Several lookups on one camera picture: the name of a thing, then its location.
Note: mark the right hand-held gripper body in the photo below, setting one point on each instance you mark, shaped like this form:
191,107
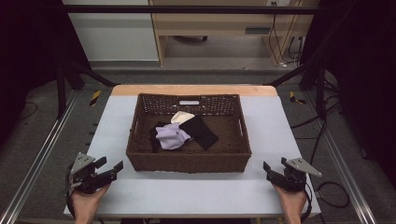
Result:
292,179

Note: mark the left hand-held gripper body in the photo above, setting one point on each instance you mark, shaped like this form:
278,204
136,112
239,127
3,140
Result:
84,179

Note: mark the narrow black cloth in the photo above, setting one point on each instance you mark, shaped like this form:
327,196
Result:
153,140

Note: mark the lavender cloth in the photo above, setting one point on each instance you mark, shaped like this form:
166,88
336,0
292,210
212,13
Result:
171,137

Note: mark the brown woven basket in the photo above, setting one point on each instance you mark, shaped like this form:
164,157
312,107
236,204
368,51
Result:
186,162

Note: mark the wide black cloth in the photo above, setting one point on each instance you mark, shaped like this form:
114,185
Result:
200,132

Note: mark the cream cloth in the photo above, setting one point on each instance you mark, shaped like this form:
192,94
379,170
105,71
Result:
182,117

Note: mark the person's right hand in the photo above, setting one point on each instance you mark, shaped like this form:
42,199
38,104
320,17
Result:
293,203

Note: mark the person's left hand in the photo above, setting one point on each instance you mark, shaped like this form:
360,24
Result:
87,203

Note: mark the yellow black tape strip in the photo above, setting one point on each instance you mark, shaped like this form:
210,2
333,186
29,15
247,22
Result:
95,98
294,98

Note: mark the white table mat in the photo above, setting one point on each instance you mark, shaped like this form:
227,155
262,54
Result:
193,193

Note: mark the black curtain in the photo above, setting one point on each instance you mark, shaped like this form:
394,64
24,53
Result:
28,46
364,77

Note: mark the white cabinet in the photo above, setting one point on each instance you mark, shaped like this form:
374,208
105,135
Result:
115,37

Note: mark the dark object under desk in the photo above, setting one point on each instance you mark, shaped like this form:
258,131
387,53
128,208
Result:
190,39

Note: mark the wooden desk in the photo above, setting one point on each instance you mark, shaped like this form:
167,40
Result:
218,21

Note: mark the aluminium floor rail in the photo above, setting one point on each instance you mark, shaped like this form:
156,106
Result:
342,168
40,161

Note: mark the black frame strut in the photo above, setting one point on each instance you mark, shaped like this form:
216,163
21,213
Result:
295,73
90,73

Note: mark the black horizontal frame bar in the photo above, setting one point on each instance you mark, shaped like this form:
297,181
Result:
186,9

